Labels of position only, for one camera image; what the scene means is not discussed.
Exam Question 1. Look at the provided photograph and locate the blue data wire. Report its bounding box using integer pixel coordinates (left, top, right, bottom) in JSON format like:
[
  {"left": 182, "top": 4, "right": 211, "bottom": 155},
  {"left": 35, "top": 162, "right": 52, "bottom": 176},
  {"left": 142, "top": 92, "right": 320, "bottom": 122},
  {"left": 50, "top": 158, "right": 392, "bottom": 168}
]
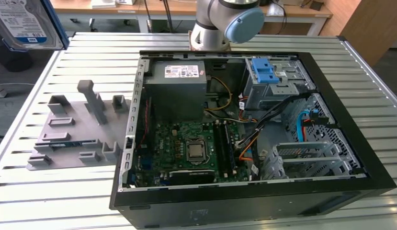
[{"left": 296, "top": 109, "right": 319, "bottom": 145}]

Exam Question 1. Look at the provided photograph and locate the black graphics card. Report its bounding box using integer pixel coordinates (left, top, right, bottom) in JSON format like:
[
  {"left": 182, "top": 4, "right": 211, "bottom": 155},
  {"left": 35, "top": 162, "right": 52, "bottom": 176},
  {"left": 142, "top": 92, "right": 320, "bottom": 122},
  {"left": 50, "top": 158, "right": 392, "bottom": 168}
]
[{"left": 168, "top": 169, "right": 216, "bottom": 185}]

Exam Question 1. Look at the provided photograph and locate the metal CPU socket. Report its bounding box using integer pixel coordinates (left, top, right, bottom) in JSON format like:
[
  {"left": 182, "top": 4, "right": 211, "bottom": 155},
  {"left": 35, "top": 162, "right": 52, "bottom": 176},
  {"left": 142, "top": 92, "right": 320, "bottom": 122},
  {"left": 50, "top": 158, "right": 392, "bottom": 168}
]
[{"left": 183, "top": 138, "right": 211, "bottom": 166}]

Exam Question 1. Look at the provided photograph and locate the thin red wire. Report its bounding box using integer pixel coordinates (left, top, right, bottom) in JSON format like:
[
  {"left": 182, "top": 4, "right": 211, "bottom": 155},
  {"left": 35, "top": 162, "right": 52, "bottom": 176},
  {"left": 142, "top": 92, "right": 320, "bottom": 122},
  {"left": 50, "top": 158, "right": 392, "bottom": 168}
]
[{"left": 144, "top": 97, "right": 154, "bottom": 147}]

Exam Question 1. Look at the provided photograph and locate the green motherboard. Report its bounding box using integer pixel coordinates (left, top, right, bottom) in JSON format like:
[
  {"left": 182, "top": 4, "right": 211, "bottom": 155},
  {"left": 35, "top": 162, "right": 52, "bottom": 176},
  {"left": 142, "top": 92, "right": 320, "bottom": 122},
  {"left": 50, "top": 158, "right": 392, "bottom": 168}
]
[{"left": 134, "top": 121, "right": 252, "bottom": 187}]

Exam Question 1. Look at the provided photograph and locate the grey power supply unit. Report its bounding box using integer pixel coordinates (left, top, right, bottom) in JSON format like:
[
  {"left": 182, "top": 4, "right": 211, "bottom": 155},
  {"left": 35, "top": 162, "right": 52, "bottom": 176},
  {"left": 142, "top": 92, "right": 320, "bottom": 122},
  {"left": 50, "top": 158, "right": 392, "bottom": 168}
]
[{"left": 143, "top": 59, "right": 208, "bottom": 124}]

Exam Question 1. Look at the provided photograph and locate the bluish RAM stick in slot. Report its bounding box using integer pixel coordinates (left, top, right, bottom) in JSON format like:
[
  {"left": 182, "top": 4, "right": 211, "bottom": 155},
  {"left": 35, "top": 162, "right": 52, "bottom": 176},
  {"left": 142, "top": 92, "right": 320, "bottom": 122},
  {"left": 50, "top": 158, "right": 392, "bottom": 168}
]
[{"left": 224, "top": 123, "right": 239, "bottom": 174}]

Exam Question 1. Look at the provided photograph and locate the wooden cabinet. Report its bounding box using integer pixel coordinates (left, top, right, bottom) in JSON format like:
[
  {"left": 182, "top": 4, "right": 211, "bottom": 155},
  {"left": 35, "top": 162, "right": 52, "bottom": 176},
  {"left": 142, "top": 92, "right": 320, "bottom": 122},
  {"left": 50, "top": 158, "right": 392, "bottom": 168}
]
[{"left": 340, "top": 0, "right": 397, "bottom": 67}]

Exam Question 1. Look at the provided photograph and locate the silver CPU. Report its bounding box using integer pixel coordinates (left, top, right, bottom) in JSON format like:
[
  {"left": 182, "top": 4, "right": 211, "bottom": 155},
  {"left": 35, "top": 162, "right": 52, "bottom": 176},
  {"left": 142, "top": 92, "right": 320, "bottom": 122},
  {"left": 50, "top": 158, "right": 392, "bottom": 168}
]
[{"left": 188, "top": 143, "right": 207, "bottom": 159}]

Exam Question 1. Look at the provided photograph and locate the orange wire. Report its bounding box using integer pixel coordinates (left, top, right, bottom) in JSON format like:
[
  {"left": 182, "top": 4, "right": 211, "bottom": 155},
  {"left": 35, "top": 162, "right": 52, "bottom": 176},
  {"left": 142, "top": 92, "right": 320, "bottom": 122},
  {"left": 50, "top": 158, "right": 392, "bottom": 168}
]
[{"left": 239, "top": 140, "right": 260, "bottom": 161}]

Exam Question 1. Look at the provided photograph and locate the white box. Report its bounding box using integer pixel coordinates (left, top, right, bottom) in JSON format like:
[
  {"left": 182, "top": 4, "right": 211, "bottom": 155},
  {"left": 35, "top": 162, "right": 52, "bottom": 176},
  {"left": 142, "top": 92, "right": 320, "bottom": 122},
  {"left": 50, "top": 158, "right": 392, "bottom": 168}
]
[{"left": 91, "top": 0, "right": 119, "bottom": 10}]

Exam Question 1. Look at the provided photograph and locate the black open PC case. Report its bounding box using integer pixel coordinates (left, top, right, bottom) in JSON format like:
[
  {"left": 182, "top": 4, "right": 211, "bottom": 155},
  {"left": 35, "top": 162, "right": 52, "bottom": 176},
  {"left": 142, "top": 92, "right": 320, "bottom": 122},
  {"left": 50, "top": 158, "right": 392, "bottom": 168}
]
[{"left": 110, "top": 49, "right": 397, "bottom": 230}]

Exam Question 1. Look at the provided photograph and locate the yellow wire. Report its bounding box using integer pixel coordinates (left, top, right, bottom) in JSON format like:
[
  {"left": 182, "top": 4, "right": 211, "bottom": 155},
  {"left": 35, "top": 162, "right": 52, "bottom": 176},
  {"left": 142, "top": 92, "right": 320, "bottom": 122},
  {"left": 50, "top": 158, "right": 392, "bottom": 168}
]
[{"left": 204, "top": 76, "right": 233, "bottom": 111}]

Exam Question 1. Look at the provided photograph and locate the grey parts rack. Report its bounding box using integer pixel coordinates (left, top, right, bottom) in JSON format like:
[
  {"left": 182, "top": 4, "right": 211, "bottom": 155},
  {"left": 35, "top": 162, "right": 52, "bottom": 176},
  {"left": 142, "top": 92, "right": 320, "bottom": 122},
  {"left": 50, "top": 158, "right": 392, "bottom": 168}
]
[{"left": 27, "top": 80, "right": 132, "bottom": 172}]

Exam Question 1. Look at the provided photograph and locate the grey metal disk bay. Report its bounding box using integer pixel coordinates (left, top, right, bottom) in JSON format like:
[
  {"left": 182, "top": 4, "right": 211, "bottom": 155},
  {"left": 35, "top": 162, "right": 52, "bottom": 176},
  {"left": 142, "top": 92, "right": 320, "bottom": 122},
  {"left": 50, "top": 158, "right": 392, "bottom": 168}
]
[{"left": 260, "top": 140, "right": 361, "bottom": 181}]

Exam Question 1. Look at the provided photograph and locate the red power wire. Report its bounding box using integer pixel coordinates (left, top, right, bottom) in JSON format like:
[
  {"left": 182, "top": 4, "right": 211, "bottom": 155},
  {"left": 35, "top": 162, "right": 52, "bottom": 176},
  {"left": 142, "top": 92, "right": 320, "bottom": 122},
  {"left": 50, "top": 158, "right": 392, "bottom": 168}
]
[{"left": 305, "top": 112, "right": 339, "bottom": 127}]

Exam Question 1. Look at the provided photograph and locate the wooden desk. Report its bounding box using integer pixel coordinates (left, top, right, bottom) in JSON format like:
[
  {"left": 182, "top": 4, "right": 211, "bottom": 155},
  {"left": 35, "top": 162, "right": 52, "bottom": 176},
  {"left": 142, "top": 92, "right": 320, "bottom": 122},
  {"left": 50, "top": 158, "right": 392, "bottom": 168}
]
[{"left": 52, "top": 0, "right": 333, "bottom": 36}]

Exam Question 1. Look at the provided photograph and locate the black cable bundle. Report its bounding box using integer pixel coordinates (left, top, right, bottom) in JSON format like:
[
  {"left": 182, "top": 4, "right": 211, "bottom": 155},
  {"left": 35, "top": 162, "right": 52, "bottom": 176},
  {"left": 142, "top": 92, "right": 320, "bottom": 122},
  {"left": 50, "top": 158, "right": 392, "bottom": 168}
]
[{"left": 249, "top": 92, "right": 316, "bottom": 144}]

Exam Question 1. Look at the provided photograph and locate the hard disk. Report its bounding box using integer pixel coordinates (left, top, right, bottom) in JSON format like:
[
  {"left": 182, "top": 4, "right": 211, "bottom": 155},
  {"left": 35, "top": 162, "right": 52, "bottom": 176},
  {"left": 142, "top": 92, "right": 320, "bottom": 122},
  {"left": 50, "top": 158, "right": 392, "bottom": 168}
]
[{"left": 0, "top": 0, "right": 71, "bottom": 51}]

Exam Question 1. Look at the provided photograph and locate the black RAM slot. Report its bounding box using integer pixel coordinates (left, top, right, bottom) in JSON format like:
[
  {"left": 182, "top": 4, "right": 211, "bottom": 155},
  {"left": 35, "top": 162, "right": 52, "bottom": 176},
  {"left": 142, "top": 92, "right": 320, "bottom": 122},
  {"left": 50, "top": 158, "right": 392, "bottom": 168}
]
[{"left": 213, "top": 121, "right": 229, "bottom": 177}]

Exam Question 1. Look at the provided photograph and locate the blue RAM stick on rack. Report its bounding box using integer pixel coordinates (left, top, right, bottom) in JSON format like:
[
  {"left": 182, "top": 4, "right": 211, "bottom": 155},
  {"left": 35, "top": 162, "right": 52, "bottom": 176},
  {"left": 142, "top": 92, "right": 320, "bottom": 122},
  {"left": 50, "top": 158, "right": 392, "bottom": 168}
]
[{"left": 50, "top": 141, "right": 84, "bottom": 148}]

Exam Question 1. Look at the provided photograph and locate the black mesh bin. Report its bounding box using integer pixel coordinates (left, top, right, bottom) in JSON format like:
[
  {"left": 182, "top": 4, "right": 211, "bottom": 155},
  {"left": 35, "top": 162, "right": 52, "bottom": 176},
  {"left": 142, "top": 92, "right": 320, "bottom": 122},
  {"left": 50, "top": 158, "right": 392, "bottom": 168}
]
[{"left": 0, "top": 31, "right": 35, "bottom": 73}]

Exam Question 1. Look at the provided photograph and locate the grey metal drive cage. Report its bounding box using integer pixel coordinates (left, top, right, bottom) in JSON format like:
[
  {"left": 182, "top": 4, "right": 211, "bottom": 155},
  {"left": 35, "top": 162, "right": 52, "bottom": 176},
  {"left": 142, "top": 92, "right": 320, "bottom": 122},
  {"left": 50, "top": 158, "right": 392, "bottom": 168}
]
[{"left": 243, "top": 57, "right": 317, "bottom": 113}]

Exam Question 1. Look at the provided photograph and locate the blue plastic drive bracket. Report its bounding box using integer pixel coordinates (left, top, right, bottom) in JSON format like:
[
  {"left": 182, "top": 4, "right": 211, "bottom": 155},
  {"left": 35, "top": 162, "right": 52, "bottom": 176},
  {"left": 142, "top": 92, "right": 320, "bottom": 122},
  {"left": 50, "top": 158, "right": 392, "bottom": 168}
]
[{"left": 251, "top": 58, "right": 280, "bottom": 84}]

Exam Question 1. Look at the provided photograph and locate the red wire black plug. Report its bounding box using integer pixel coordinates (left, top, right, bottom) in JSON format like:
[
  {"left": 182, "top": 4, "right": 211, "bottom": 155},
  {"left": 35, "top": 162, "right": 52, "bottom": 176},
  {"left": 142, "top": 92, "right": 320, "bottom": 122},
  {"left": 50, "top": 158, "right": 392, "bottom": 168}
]
[{"left": 239, "top": 95, "right": 260, "bottom": 123}]

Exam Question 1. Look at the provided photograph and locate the white power supply label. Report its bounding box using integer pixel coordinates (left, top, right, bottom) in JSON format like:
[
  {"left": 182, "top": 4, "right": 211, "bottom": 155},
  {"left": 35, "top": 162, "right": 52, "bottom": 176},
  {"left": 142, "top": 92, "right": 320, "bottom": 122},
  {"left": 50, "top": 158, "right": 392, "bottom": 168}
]
[{"left": 164, "top": 64, "right": 203, "bottom": 79}]

